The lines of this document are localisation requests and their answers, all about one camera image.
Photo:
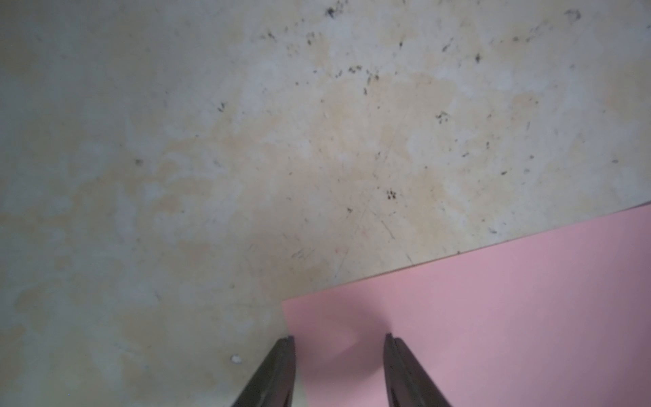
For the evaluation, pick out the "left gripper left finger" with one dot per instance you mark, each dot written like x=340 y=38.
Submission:
x=273 y=382

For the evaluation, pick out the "pink square paper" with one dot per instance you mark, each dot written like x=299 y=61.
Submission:
x=561 y=318

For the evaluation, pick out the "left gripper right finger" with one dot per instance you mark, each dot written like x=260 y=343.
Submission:
x=407 y=382

